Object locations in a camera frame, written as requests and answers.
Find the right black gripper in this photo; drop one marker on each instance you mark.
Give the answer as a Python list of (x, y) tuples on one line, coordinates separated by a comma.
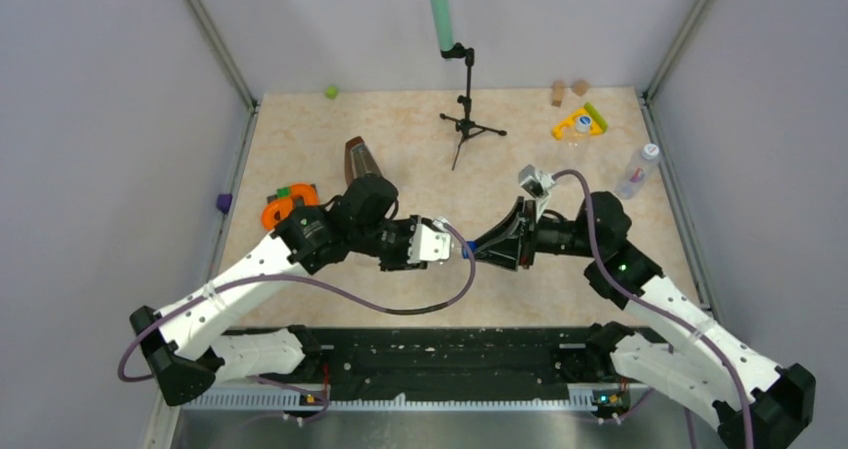
[(511, 255)]

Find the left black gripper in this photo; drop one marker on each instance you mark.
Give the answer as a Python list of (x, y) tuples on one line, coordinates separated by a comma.
[(401, 261)]

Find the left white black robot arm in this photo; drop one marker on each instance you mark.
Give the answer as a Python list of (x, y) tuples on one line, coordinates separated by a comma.
[(188, 346)]

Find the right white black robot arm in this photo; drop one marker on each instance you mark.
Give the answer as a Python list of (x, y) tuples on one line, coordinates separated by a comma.
[(748, 399)]

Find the clear bottle white cap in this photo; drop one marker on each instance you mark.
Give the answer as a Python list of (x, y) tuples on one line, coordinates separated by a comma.
[(576, 143)]

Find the clear bottle red label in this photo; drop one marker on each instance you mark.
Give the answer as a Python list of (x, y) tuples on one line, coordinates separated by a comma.
[(641, 166)]

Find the brown wooden metronome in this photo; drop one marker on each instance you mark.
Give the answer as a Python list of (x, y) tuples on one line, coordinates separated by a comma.
[(359, 161)]

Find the black tripod stand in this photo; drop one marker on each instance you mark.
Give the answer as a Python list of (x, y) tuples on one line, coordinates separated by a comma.
[(465, 125)]

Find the yellow plastic toy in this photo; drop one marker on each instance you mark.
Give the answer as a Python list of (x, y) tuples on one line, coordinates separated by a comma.
[(570, 123)]

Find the green cylinder stick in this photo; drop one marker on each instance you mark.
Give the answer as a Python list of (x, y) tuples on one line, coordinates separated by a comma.
[(599, 124)]

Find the green ball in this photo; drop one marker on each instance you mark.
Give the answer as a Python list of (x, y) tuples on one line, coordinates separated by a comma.
[(331, 92)]

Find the tall wooden block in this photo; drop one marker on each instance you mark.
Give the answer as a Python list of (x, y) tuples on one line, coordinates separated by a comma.
[(558, 90)]

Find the wooden cube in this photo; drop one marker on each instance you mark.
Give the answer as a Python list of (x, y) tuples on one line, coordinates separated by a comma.
[(580, 87)]

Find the purple block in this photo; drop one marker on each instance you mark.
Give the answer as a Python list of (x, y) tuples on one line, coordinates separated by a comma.
[(224, 202)]

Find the mint green microphone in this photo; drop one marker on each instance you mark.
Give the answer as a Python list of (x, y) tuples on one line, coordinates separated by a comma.
[(443, 24)]

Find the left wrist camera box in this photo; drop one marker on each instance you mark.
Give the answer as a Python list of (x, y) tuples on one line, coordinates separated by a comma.
[(431, 241)]

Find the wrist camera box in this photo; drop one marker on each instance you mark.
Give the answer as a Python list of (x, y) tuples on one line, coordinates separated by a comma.
[(536, 182), (431, 241)]

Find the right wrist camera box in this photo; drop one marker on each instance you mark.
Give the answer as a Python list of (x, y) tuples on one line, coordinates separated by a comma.
[(536, 182)]

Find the orange plastic ring toy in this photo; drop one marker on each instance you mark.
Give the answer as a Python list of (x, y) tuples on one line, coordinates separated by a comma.
[(272, 214)]

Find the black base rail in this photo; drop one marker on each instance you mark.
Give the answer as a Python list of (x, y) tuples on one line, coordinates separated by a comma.
[(478, 364)]

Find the white slotted cable duct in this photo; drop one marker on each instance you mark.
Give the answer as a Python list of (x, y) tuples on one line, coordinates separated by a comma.
[(256, 398)]

